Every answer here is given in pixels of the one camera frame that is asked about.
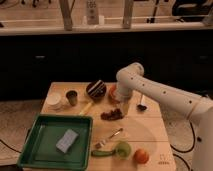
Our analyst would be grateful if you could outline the white small bowl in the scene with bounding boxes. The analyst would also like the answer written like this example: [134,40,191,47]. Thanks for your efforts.
[46,93,62,110]

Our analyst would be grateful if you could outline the orange tomato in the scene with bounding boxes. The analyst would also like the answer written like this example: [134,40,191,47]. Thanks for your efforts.
[133,149,149,164]

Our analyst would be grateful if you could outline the striped black white object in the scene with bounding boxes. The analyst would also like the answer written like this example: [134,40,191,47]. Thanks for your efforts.
[89,80,104,96]

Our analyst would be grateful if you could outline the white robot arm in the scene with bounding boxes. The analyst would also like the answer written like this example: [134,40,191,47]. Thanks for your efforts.
[115,62,213,171]

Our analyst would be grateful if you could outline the silver fork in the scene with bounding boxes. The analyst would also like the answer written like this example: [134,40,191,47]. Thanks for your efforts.
[95,128,123,149]

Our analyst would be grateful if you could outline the green measuring scoop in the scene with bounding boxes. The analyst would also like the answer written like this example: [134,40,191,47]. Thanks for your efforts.
[91,141,131,159]

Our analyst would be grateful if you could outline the black power cable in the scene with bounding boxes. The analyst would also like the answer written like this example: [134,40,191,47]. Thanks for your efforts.
[170,121,198,171]

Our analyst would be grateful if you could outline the dark metal cup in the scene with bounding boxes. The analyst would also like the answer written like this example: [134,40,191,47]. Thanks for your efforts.
[66,90,78,106]

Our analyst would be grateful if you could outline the dark brown bowl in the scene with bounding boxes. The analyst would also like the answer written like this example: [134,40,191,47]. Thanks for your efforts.
[86,80,107,101]

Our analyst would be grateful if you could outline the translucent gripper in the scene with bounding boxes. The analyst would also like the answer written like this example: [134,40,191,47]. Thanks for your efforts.
[116,96,131,116]

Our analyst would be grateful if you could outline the dark red grape bunch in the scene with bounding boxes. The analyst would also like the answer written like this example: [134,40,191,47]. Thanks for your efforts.
[101,108,123,121]

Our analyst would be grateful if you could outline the blue-grey sponge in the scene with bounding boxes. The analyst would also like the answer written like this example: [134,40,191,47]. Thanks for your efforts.
[56,129,79,153]

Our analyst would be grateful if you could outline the green plastic tray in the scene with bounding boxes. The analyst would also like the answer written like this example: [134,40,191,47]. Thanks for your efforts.
[17,115,93,171]

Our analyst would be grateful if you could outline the orange plate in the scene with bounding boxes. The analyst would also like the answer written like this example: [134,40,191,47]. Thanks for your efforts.
[108,84,119,103]

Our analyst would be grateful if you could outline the black ladle white handle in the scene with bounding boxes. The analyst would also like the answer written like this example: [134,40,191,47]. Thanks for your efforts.
[137,95,147,111]

